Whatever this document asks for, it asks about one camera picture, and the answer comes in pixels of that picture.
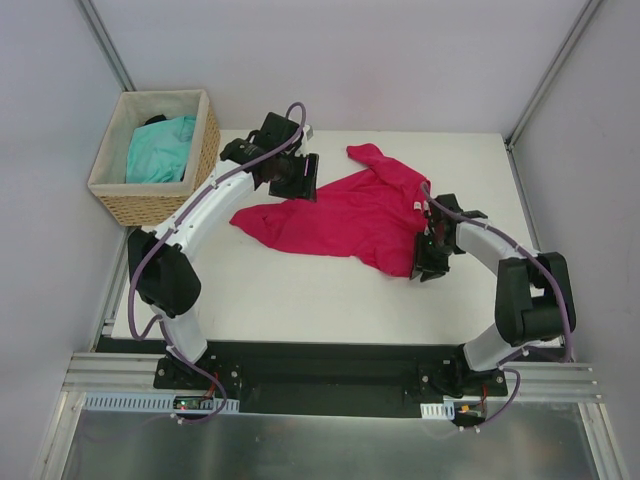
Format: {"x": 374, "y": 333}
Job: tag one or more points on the teal t shirt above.
{"x": 159, "y": 153}

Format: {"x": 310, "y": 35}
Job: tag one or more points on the white cable duct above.
{"x": 438, "y": 411}
{"x": 158, "y": 403}

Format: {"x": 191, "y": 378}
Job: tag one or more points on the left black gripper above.
{"x": 304, "y": 176}

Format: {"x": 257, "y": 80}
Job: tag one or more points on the front aluminium rail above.
{"x": 540, "y": 381}

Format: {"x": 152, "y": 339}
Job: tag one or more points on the wicker basket with liner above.
{"x": 134, "y": 204}

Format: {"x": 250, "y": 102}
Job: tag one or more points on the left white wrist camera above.
{"x": 307, "y": 135}

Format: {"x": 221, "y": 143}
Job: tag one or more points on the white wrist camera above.
{"x": 422, "y": 206}
{"x": 307, "y": 135}

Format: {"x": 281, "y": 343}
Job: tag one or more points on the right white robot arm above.
{"x": 533, "y": 297}

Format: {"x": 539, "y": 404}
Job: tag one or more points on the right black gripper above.
{"x": 428, "y": 250}

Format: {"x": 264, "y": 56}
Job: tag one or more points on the pink t shirt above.
{"x": 372, "y": 215}

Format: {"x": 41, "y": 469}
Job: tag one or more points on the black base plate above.
{"x": 380, "y": 381}

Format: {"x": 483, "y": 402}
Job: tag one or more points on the right white cable duct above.
{"x": 438, "y": 411}

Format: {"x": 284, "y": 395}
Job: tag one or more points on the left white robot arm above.
{"x": 164, "y": 287}

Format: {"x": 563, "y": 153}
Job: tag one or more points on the black garment in basket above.
{"x": 155, "y": 119}

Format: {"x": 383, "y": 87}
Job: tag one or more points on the left white cable duct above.
{"x": 158, "y": 403}

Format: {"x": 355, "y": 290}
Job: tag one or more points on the right aluminium frame post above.
{"x": 576, "y": 32}

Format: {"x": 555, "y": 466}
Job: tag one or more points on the aluminium frame post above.
{"x": 106, "y": 45}
{"x": 576, "y": 32}

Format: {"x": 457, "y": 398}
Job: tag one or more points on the left aluminium frame post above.
{"x": 106, "y": 45}

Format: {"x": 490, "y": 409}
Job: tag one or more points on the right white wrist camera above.
{"x": 422, "y": 206}

